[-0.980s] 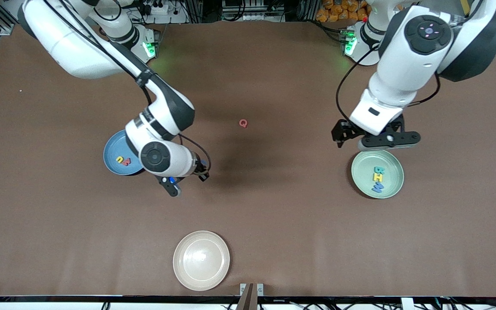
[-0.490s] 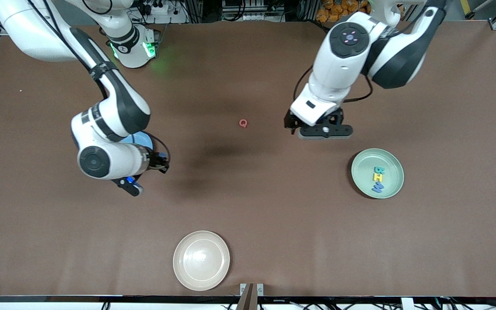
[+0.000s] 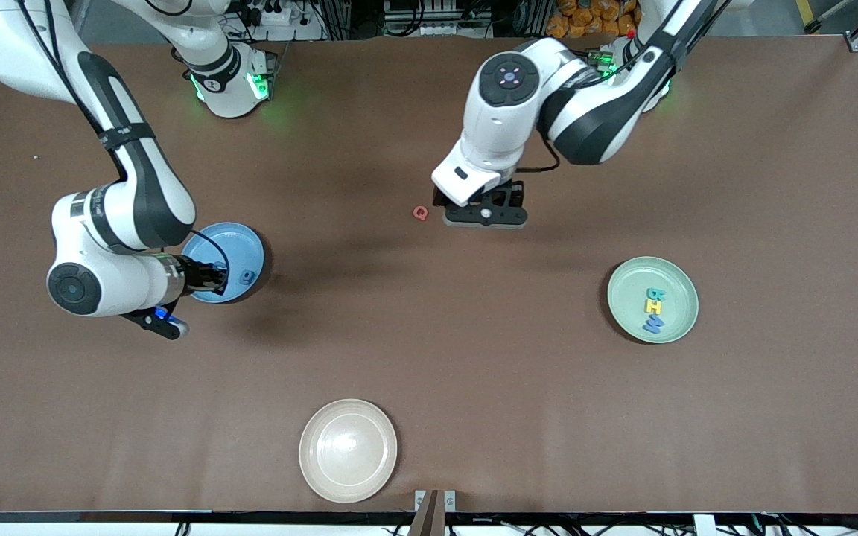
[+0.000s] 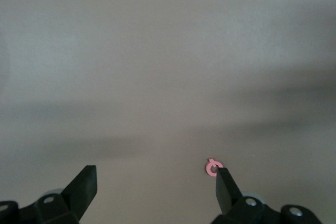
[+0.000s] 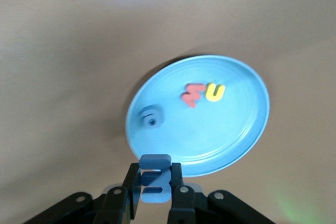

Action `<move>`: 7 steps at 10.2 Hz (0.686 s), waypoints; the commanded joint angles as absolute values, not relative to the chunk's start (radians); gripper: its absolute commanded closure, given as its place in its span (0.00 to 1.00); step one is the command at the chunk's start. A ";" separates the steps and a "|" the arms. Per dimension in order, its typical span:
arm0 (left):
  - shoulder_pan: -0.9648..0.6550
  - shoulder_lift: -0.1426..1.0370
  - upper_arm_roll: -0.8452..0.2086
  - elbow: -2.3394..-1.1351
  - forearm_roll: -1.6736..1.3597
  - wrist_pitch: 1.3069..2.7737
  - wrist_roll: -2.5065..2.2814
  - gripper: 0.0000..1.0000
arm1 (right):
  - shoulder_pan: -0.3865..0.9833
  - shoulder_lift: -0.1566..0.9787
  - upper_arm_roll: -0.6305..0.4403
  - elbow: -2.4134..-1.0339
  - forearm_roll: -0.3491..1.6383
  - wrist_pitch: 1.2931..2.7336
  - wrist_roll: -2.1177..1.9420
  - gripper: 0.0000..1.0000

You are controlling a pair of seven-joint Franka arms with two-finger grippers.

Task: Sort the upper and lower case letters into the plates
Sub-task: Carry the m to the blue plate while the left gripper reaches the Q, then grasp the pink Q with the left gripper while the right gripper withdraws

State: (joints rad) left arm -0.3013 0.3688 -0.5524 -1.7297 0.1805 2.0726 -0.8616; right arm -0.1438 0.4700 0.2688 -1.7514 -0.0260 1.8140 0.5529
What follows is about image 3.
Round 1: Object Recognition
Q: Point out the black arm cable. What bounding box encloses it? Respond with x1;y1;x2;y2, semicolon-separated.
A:
522;138;562;174
189;229;230;270

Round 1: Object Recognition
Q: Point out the white power strip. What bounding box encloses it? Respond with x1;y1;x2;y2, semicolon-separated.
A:
247;0;325;42

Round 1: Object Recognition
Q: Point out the pile of orange packets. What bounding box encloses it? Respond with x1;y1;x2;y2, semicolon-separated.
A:
546;0;640;39

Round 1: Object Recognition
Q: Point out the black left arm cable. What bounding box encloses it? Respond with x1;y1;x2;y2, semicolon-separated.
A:
522;138;562;174

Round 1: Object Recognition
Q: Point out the beige round plate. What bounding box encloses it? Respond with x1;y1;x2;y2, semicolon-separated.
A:
299;398;398;504

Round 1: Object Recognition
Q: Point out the dark slanted mounting post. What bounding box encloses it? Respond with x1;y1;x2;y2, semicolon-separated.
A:
408;489;447;536

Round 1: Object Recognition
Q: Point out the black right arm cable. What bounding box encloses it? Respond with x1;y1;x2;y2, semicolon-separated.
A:
189;229;230;270

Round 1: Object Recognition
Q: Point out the pale green round plate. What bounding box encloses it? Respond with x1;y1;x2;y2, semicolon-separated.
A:
607;256;699;345

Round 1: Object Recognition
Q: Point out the blue round plate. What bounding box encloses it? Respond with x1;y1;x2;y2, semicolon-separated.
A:
182;222;266;304

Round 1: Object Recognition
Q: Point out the background equipment rack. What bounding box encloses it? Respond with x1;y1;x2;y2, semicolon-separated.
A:
381;0;519;39

